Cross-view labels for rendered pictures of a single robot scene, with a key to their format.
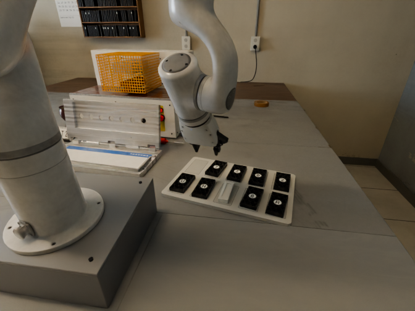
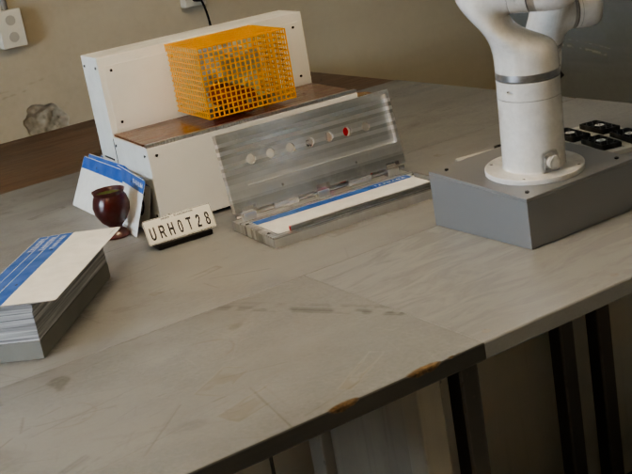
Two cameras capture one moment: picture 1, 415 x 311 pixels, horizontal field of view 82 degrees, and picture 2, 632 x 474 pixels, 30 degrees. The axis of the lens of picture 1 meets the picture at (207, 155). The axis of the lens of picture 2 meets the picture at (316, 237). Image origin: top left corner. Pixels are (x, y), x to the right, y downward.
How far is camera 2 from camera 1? 2.29 m
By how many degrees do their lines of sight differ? 37
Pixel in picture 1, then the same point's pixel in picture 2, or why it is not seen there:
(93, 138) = (288, 192)
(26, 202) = (559, 122)
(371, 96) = (458, 47)
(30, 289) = (580, 217)
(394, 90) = not seen: hidden behind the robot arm
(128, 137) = (352, 165)
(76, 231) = (575, 157)
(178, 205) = not seen: hidden behind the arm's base
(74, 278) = (619, 174)
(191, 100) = (575, 17)
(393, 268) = not seen: outside the picture
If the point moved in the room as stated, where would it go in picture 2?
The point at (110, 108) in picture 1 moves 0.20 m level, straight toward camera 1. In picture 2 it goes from (304, 125) to (387, 120)
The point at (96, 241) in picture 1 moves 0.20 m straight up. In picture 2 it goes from (596, 156) to (587, 55)
